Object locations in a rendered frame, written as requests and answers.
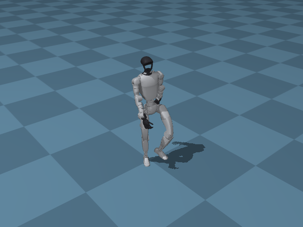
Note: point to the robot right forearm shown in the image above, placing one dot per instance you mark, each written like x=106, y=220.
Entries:
x=140, y=107

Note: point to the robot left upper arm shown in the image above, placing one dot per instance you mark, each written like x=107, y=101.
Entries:
x=160, y=85

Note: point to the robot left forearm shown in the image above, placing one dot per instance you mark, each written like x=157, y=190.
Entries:
x=159, y=95

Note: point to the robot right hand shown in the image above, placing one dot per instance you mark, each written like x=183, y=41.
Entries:
x=146, y=122

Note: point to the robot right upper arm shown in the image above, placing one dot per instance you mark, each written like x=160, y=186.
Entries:
x=135, y=83

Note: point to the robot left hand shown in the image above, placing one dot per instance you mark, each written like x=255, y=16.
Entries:
x=157, y=102

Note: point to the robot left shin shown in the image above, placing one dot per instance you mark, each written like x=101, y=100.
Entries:
x=164, y=143

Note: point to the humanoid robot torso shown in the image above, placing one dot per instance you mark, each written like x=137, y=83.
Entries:
x=149, y=89

